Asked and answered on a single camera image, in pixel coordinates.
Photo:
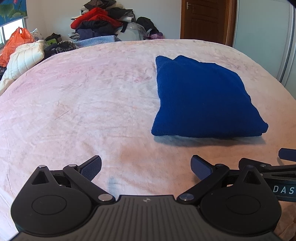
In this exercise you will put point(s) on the white quilted jacket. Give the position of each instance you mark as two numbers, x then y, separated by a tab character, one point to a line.
25	55

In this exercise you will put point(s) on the floral print window blind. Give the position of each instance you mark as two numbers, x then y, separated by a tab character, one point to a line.
11	9

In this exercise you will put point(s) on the brown wooden door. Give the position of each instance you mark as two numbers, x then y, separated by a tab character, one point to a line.
205	20

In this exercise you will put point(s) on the blue knitted sweater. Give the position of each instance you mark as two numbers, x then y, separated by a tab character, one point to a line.
203	99

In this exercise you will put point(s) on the orange plastic bag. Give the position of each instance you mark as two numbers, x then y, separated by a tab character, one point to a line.
13	44

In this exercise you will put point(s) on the pink blanket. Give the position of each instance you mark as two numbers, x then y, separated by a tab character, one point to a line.
81	97

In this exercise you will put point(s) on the leopard print cloth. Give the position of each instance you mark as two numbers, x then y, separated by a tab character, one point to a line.
66	46

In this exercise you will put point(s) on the purple bag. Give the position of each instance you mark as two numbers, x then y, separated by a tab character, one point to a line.
156	36

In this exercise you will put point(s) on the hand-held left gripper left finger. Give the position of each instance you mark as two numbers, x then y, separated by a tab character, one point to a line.
91	168

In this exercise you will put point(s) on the navy garment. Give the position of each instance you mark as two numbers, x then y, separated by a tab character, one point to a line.
94	32

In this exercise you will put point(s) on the glass wardrobe sliding door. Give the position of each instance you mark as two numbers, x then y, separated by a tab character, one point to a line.
266	27

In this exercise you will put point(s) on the light blue knitted cloth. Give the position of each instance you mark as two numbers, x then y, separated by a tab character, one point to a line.
97	41

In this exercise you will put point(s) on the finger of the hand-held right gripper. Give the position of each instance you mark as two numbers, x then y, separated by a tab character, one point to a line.
270	168
288	154

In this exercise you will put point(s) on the checked cloth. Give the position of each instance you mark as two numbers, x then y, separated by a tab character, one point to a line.
74	36

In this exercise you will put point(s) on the green and black bag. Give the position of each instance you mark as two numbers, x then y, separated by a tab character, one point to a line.
53	39

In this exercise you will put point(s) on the pile of dark clothes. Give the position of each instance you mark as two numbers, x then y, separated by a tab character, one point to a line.
115	10

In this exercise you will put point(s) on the clear plastic bag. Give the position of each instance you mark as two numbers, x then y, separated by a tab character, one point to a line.
136	31

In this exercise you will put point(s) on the white floral cloth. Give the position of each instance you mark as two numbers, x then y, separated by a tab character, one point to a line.
36	34

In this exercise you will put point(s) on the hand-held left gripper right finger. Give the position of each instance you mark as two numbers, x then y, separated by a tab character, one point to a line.
200	168

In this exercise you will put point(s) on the window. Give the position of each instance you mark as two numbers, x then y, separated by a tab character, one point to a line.
11	31

